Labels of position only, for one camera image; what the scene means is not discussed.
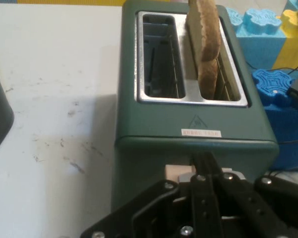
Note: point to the light blue foam block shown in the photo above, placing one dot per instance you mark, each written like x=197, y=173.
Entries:
x=258, y=42

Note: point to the black coffee machine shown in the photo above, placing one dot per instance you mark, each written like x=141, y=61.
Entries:
x=0, y=111

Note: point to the yellow foam block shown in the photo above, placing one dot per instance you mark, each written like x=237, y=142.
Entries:
x=293, y=42

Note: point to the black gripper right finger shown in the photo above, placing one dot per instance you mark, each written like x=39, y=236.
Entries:
x=253, y=208

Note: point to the green toaster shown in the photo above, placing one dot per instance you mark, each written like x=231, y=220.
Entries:
x=151, y=124

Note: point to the beige toaster lever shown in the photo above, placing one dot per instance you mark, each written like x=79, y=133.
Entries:
x=176, y=171

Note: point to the toasted bread slice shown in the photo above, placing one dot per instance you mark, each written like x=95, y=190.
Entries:
x=208, y=79
x=208, y=29

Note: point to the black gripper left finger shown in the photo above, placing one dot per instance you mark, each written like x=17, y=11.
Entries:
x=203, y=205

